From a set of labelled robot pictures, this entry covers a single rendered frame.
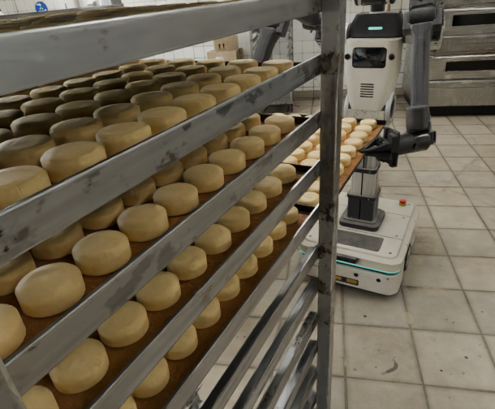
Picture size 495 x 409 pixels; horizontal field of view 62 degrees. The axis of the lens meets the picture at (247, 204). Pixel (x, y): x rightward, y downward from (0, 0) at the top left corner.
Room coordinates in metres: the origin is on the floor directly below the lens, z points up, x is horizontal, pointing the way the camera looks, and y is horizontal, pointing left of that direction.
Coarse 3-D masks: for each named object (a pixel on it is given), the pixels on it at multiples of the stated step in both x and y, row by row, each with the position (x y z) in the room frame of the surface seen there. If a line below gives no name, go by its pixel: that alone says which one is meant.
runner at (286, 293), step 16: (304, 256) 0.67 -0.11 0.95; (304, 272) 0.61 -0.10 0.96; (288, 288) 0.55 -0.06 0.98; (272, 304) 0.54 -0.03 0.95; (288, 304) 0.54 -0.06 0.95; (272, 320) 0.49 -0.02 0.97; (256, 336) 0.45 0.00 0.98; (240, 352) 0.44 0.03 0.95; (256, 352) 0.44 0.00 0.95; (240, 368) 0.40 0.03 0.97; (224, 384) 0.39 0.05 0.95; (208, 400) 0.36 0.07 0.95; (224, 400) 0.36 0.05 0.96
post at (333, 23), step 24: (336, 0) 0.66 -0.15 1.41; (336, 24) 0.66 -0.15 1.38; (336, 48) 0.66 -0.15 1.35; (336, 72) 0.66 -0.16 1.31; (336, 96) 0.66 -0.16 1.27; (336, 120) 0.66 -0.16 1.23; (336, 144) 0.66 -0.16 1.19; (336, 168) 0.66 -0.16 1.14; (336, 192) 0.67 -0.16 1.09; (336, 216) 0.67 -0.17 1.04; (336, 240) 0.68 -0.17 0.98
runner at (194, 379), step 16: (304, 224) 0.61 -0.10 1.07; (288, 256) 0.55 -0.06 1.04; (272, 272) 0.49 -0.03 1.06; (256, 288) 0.45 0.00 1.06; (256, 304) 0.45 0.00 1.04; (240, 320) 0.41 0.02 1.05; (224, 336) 0.37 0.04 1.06; (208, 352) 0.34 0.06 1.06; (192, 368) 0.32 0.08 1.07; (208, 368) 0.34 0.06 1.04; (192, 384) 0.31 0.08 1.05; (176, 400) 0.29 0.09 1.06
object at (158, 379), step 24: (288, 216) 0.65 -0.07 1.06; (264, 240) 0.57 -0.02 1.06; (288, 240) 0.60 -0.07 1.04; (264, 264) 0.54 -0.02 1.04; (240, 288) 0.48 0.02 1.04; (216, 312) 0.41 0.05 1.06; (192, 336) 0.37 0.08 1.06; (216, 336) 0.39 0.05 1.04; (168, 360) 0.36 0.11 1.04; (192, 360) 0.35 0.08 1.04; (144, 384) 0.31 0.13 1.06; (168, 384) 0.32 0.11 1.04; (120, 408) 0.28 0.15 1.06; (144, 408) 0.29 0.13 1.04
